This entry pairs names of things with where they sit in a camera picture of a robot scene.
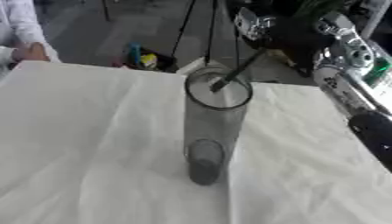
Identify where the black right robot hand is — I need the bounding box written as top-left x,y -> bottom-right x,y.
233,6 -> 336,79

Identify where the artificial flower with dark stem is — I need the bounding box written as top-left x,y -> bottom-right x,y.
206,0 -> 353,94

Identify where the clear glass cylinder vase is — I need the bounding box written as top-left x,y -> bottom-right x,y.
182,66 -> 255,186

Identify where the black tripod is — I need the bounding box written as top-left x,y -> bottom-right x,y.
170,0 -> 242,67

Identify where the black bag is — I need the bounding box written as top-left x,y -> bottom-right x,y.
117,46 -> 181,74

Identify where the yellow packet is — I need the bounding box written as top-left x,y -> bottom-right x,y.
139,53 -> 159,70

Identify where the blue bottle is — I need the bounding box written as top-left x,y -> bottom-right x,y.
125,41 -> 144,67

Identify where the person's hand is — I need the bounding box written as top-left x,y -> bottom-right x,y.
10,42 -> 53,62

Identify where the person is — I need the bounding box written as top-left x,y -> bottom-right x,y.
0,0 -> 65,81

